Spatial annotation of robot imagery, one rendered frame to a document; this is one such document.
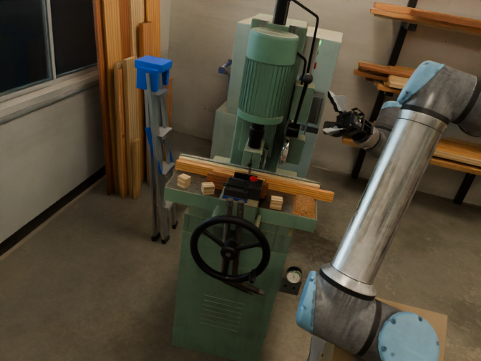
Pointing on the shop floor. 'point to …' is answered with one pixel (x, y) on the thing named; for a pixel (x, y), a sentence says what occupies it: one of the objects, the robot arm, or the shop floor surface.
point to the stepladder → (157, 137)
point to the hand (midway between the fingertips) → (323, 109)
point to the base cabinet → (223, 303)
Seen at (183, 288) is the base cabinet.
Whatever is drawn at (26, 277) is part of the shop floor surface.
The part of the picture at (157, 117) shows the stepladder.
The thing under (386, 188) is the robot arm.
